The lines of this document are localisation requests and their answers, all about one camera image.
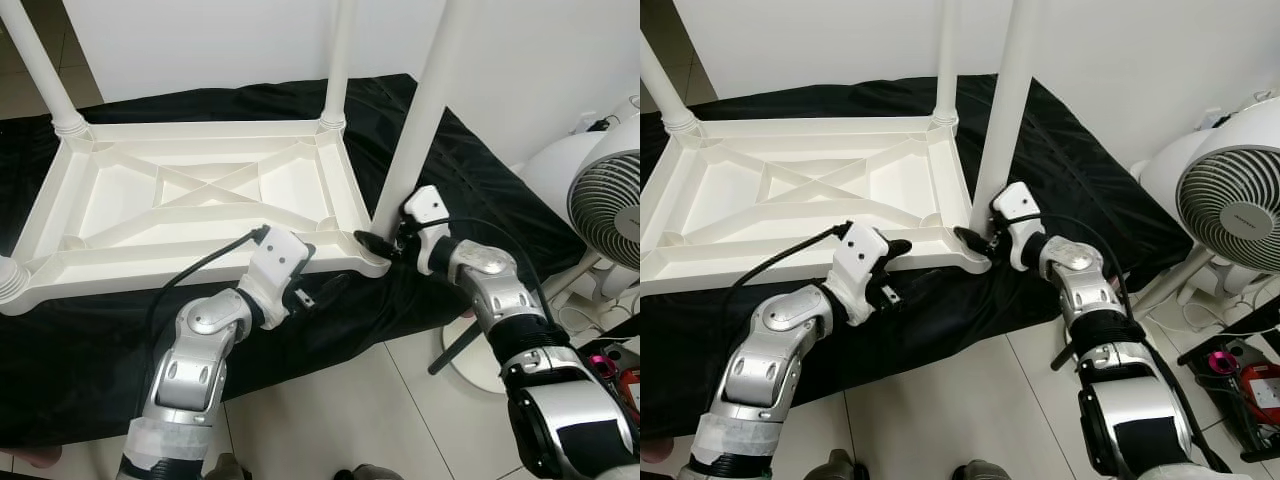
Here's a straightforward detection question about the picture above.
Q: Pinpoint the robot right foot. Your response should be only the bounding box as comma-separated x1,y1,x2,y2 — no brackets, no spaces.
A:
950,458,1011,480
335,462,406,480

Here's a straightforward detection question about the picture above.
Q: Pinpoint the white plastic table top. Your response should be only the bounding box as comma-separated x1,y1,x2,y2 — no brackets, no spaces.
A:
0,118,391,316
640,115,993,299

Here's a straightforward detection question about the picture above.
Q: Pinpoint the black cloth table cover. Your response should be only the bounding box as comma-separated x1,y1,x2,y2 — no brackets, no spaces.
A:
0,75,571,451
640,72,1196,441

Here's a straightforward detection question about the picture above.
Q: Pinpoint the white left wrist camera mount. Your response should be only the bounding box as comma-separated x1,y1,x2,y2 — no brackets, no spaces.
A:
830,222,891,323
240,226,313,326

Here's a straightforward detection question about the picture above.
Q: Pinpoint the white standing fan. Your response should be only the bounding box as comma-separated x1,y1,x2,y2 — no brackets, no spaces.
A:
440,95,641,393
1130,95,1280,341

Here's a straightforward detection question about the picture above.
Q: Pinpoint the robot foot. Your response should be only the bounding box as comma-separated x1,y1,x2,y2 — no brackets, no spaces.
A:
205,452,251,480
815,450,866,480
335,462,406,480
950,458,1011,480

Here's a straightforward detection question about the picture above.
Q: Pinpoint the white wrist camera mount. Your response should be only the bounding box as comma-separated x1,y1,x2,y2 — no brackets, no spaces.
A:
830,222,891,323
402,186,451,276
995,182,1043,271
240,226,313,326

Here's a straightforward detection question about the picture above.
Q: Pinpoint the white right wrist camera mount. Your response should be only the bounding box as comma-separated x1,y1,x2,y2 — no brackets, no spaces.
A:
995,182,1043,271
402,186,451,276

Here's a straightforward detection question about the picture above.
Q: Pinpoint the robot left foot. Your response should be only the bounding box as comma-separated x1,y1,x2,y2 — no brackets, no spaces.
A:
205,452,251,480
815,450,866,480

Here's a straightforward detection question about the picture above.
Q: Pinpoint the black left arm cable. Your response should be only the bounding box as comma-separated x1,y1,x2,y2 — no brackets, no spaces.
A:
145,226,271,351
735,222,853,301

